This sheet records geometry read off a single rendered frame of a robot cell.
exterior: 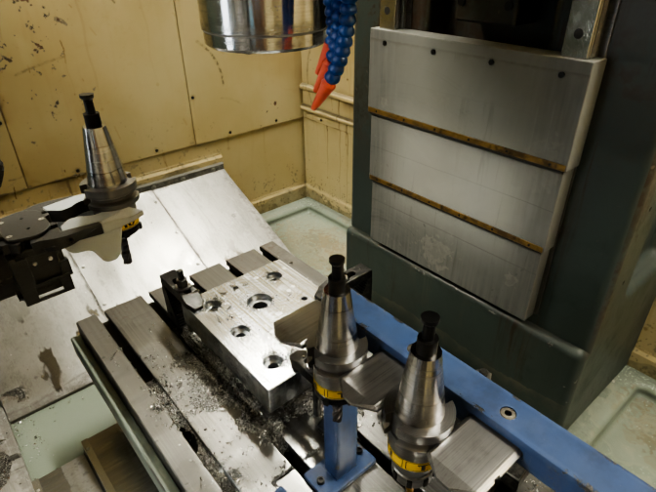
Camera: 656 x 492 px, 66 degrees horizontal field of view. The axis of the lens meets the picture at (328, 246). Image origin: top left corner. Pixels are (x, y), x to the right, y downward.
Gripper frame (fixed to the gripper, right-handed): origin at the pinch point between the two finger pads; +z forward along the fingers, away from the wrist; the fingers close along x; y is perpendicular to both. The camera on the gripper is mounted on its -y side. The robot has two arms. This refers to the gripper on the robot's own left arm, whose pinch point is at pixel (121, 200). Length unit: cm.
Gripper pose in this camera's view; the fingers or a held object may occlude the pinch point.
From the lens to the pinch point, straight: 67.2
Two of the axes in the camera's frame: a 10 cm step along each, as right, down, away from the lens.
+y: 0.2, 8.5, 5.3
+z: 7.6, -3.6, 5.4
